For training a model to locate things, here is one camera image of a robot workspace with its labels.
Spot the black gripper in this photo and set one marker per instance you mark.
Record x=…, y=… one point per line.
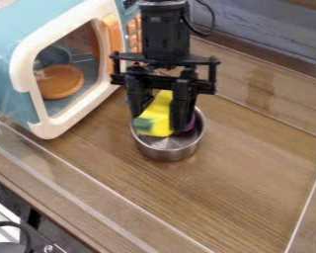
x=166, y=49

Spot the yellow toy banana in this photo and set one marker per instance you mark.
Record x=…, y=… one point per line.
x=152, y=122

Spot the silver metal pot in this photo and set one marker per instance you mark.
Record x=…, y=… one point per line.
x=175, y=147

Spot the purple toy eggplant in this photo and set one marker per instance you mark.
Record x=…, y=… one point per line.
x=190, y=124

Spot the orange plate in microwave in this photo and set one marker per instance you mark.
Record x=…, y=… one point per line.
x=59, y=81

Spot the blue toy microwave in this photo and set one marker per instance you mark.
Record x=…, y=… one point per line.
x=72, y=32

